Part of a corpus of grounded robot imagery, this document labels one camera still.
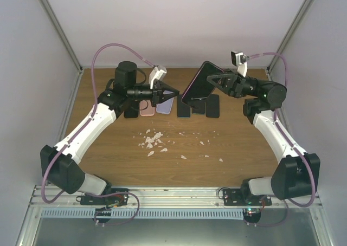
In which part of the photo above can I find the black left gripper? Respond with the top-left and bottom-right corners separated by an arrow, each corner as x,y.
128,82 -> 179,107

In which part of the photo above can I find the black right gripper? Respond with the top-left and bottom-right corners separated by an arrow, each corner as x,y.
205,68 -> 265,99

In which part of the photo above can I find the lavender phone case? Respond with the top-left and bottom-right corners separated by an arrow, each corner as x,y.
156,98 -> 174,115

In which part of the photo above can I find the black phone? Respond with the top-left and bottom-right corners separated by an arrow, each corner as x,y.
182,61 -> 224,107
205,94 -> 220,119

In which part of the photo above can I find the pink phone case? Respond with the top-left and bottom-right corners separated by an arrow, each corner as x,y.
139,100 -> 155,116

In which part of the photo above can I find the black phone case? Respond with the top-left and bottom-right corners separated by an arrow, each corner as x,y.
124,107 -> 139,119

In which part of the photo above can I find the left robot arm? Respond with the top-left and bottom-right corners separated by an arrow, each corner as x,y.
40,61 -> 179,205

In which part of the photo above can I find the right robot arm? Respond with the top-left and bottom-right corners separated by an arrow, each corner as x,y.
207,71 -> 320,208

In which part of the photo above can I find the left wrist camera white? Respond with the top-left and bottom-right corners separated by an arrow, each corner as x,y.
148,65 -> 167,89

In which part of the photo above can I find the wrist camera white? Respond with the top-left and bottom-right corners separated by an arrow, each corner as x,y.
148,65 -> 167,89
230,51 -> 249,77

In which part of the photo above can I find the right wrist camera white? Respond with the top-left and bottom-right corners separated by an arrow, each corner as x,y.
230,51 -> 249,77

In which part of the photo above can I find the grey slotted cable duct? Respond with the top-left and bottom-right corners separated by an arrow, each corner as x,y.
41,208 -> 243,220

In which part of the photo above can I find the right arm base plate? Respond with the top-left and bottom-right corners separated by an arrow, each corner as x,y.
216,187 -> 272,226

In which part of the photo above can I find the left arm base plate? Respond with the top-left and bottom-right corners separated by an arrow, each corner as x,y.
76,188 -> 129,226

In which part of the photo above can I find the aluminium rail frame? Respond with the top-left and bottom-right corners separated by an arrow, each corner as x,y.
16,187 -> 335,245

